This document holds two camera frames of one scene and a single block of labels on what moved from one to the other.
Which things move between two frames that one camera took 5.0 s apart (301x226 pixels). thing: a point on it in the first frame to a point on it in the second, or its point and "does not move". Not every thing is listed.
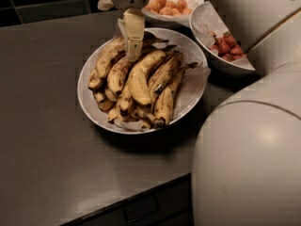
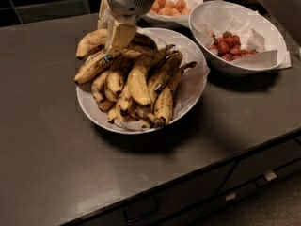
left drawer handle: [141, 209] does not move
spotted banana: [121, 68] to [104, 60]
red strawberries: [226, 48] does not move
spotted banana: [118, 47] to [97, 39]
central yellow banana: [138, 74] does not move
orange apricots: [167, 8] does not move
